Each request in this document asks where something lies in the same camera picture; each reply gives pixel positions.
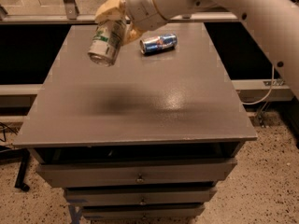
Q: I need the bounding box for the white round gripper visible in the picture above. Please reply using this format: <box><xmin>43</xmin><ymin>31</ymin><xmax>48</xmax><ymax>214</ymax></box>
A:
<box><xmin>94</xmin><ymin>0</ymin><xmax>175</xmax><ymax>45</ymax></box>

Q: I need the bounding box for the silver green 7up can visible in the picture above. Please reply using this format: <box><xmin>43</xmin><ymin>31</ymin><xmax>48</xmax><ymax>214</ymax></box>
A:
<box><xmin>88</xmin><ymin>20</ymin><xmax>126</xmax><ymax>66</ymax></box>

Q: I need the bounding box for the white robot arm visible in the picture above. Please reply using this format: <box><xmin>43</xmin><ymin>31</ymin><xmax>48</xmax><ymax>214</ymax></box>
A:
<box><xmin>95</xmin><ymin>0</ymin><xmax>299</xmax><ymax>98</ymax></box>

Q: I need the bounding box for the blue silver Red Bull can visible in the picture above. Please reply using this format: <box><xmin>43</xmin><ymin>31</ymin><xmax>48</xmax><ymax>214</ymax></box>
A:
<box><xmin>139</xmin><ymin>33</ymin><xmax>178</xmax><ymax>55</ymax></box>

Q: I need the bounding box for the grey drawer cabinet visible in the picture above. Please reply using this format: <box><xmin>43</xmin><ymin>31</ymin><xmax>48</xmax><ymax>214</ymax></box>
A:
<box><xmin>12</xmin><ymin>22</ymin><xmax>258</xmax><ymax>224</ymax></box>

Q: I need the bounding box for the top grey drawer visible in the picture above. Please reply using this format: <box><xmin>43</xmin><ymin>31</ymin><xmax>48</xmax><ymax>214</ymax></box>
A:
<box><xmin>36</xmin><ymin>158</ymin><xmax>237</xmax><ymax>188</ymax></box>

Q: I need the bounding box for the grey drawer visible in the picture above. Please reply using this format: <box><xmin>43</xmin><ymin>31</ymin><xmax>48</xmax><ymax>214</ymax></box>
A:
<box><xmin>64</xmin><ymin>186</ymin><xmax>217</xmax><ymax>206</ymax></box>
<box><xmin>82</xmin><ymin>203</ymin><xmax>205</xmax><ymax>220</ymax></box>
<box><xmin>36</xmin><ymin>158</ymin><xmax>237</xmax><ymax>188</ymax></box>

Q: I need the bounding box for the black chair leg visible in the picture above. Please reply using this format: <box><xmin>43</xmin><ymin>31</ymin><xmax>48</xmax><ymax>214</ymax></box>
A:
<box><xmin>0</xmin><ymin>146</ymin><xmax>30</xmax><ymax>192</ymax></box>

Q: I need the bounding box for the middle grey drawer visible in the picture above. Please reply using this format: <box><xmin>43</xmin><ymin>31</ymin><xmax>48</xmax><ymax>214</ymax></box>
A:
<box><xmin>64</xmin><ymin>186</ymin><xmax>217</xmax><ymax>206</ymax></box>

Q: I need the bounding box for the bottom grey drawer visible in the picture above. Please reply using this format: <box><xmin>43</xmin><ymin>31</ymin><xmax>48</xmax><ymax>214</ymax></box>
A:
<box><xmin>82</xmin><ymin>203</ymin><xmax>205</xmax><ymax>220</ymax></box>

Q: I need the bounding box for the white cable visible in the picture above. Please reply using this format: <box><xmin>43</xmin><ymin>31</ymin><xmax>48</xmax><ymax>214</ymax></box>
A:
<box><xmin>241</xmin><ymin>63</ymin><xmax>277</xmax><ymax>106</ymax></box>

